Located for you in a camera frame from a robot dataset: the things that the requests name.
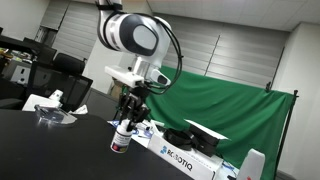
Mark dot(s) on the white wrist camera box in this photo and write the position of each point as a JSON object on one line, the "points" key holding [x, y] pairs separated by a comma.
{"points": [[125, 76]]}

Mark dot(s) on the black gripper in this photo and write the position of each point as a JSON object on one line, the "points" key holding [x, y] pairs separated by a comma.
{"points": [[136, 95]]}

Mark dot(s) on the white curved plastic object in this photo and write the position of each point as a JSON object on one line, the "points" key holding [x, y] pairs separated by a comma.
{"points": [[251, 165]]}

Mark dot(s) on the green backdrop cloth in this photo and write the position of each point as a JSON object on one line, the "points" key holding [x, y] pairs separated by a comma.
{"points": [[233, 110]]}

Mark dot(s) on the dark cluttered desk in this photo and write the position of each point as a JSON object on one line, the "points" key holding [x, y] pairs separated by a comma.
{"points": [[20, 46]]}

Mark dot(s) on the crumpled white paper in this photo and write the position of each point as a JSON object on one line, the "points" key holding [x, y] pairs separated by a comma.
{"points": [[80, 110]]}

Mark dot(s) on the white Robotiq cardboard box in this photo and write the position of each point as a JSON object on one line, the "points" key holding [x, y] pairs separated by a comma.
{"points": [[203, 163]]}

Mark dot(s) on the black padded office chair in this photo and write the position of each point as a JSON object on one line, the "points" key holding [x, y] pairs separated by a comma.
{"points": [[68, 63]]}

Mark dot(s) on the white pill bottle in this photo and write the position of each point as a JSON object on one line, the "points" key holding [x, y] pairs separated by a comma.
{"points": [[121, 140]]}

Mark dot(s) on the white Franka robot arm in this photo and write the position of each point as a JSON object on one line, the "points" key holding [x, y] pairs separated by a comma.
{"points": [[133, 33]]}

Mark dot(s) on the black mesh office chair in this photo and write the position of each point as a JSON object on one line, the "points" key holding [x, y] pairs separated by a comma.
{"points": [[60, 83]]}

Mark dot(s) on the black box with white lid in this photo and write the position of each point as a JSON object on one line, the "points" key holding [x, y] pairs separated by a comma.
{"points": [[206, 141]]}

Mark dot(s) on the black backdrop stand pole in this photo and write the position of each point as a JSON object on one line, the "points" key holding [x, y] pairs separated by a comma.
{"points": [[287, 126]]}

